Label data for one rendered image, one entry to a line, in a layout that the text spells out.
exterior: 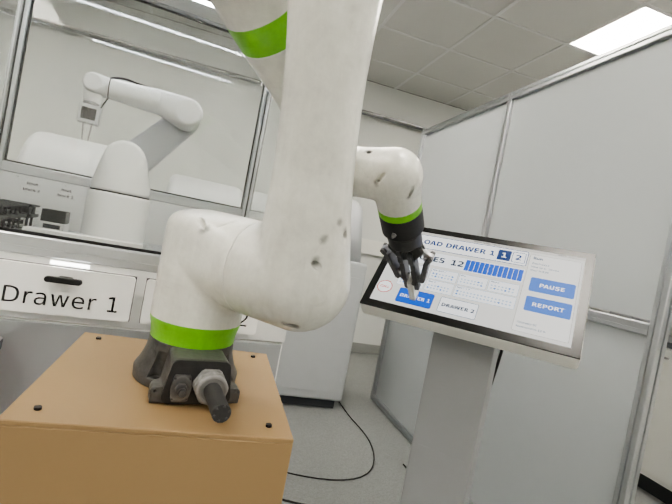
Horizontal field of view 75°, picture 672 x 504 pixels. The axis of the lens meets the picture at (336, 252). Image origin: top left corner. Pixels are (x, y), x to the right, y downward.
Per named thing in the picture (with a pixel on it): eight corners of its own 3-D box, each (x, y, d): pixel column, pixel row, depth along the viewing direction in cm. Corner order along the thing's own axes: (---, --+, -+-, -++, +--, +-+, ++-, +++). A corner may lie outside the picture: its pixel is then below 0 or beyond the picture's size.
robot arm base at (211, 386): (267, 437, 53) (277, 389, 52) (133, 441, 46) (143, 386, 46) (225, 359, 76) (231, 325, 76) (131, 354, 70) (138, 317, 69)
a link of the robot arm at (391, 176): (408, 173, 76) (428, 137, 82) (344, 166, 82) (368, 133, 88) (416, 230, 86) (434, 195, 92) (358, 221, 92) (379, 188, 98)
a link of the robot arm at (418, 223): (369, 222, 91) (412, 229, 86) (390, 187, 97) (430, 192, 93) (374, 243, 95) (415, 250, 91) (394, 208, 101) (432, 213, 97)
